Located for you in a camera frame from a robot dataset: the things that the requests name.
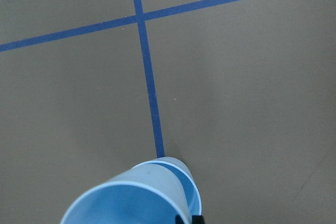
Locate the light blue cup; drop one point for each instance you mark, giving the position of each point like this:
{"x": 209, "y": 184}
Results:
{"x": 148, "y": 193}
{"x": 182, "y": 172}

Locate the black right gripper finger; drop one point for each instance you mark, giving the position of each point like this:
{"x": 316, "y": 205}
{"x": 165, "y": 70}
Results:
{"x": 197, "y": 219}

